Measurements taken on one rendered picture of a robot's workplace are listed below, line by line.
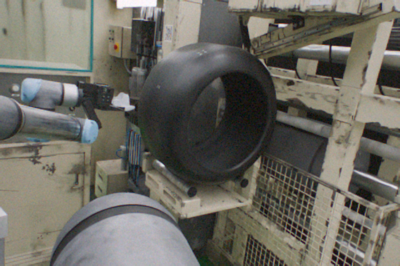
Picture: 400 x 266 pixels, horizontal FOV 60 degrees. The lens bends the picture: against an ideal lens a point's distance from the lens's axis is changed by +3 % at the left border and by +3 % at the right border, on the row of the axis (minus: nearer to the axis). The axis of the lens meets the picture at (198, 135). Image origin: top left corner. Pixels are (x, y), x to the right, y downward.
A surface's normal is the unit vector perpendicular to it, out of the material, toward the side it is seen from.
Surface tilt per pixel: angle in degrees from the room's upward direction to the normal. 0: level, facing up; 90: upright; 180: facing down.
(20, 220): 90
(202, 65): 52
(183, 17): 90
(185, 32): 90
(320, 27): 90
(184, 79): 64
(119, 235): 12
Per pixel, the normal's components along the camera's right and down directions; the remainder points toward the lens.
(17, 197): 0.54, 0.29
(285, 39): -0.84, 0.05
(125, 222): 0.04, -0.95
